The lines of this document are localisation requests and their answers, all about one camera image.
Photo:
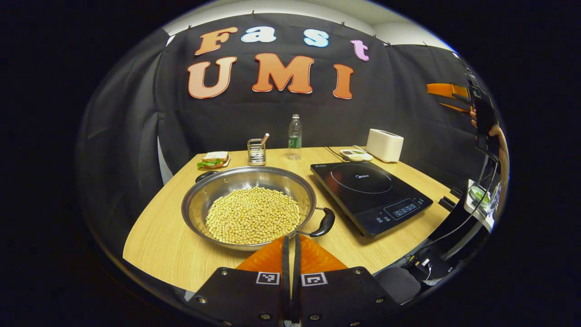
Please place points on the pink pen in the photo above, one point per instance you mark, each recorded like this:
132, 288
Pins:
264, 138

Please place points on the clear plastic water bottle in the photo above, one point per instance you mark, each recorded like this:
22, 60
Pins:
295, 138

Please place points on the white divided dish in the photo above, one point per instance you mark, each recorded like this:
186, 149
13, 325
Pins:
356, 154

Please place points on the grey round stool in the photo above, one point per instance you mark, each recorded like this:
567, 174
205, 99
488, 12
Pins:
399, 284

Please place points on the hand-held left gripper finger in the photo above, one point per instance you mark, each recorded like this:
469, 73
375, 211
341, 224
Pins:
297, 290
286, 290

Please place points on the black induction cooktop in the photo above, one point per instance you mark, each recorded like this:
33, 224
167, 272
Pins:
363, 190

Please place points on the white side shelf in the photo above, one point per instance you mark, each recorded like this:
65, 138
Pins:
476, 213

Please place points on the white toaster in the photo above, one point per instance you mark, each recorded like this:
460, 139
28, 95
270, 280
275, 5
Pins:
385, 144

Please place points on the sandwich with lettuce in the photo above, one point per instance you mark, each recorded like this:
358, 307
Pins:
214, 159

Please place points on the pile of soybeans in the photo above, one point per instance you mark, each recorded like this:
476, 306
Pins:
252, 215

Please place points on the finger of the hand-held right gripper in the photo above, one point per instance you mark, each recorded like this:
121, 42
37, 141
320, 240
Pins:
447, 90
458, 108

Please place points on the small bowl with green contents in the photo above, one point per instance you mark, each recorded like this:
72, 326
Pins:
479, 195

